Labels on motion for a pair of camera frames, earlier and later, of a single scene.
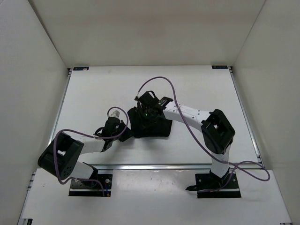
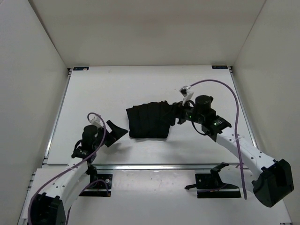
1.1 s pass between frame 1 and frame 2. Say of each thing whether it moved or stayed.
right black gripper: moved
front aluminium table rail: stayed
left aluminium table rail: stayed
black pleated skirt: stayed
